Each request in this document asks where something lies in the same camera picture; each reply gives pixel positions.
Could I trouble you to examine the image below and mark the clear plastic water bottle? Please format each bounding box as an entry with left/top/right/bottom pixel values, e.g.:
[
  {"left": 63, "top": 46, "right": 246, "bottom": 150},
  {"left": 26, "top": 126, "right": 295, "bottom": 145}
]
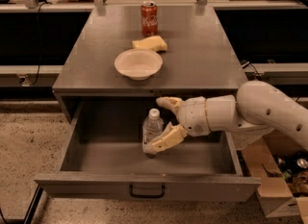
[{"left": 142, "top": 109, "right": 164, "bottom": 157}]

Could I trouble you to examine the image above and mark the open grey top drawer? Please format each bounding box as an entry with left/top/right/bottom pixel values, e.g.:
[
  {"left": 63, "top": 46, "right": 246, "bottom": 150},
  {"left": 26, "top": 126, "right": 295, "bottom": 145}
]
[{"left": 35, "top": 98, "right": 261, "bottom": 202}]

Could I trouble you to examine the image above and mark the black drawer handle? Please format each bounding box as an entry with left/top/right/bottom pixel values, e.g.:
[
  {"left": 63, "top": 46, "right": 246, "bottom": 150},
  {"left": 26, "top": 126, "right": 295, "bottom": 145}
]
[{"left": 129, "top": 185, "right": 166, "bottom": 199}]

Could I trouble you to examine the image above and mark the grey metal cabinet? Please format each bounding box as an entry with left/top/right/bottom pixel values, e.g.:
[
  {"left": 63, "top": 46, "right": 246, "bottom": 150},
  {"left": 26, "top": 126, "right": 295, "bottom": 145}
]
[{"left": 53, "top": 4, "right": 247, "bottom": 119}]

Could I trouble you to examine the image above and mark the black cables right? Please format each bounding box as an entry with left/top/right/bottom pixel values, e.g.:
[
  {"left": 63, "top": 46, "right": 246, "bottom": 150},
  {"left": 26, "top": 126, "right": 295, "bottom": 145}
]
[{"left": 240, "top": 60, "right": 264, "bottom": 82}]

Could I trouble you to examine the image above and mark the cardboard box with trash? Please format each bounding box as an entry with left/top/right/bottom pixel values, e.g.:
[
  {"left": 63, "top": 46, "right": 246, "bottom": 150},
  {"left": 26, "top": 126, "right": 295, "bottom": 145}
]
[{"left": 242, "top": 131, "right": 308, "bottom": 224}]

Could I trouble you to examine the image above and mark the black power cable left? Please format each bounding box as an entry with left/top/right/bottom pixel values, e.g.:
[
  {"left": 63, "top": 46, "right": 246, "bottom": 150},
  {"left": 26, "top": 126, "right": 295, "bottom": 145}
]
[{"left": 18, "top": 0, "right": 54, "bottom": 87}]

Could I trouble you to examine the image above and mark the white paper bowl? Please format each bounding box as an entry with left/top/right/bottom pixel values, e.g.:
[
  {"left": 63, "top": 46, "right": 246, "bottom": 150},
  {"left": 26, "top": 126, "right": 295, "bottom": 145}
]
[{"left": 115, "top": 49, "right": 163, "bottom": 81}]

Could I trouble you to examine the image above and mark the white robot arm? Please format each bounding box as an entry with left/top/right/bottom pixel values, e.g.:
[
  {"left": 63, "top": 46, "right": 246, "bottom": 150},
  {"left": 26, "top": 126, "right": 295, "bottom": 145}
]
[{"left": 143, "top": 81, "right": 308, "bottom": 155}]

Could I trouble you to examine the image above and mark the red coca-cola can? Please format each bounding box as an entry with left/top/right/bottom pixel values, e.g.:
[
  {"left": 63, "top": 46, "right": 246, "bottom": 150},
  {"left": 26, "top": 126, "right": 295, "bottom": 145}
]
[{"left": 141, "top": 1, "right": 158, "bottom": 37}]

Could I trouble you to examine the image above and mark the yellow sponge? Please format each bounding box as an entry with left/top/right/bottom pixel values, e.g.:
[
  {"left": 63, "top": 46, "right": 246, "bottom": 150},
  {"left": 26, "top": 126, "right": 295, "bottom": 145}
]
[{"left": 132, "top": 36, "right": 167, "bottom": 52}]

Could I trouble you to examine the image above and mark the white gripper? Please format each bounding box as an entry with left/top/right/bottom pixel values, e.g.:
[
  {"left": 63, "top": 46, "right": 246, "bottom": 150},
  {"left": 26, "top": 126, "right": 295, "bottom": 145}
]
[{"left": 142, "top": 97, "right": 210, "bottom": 155}]

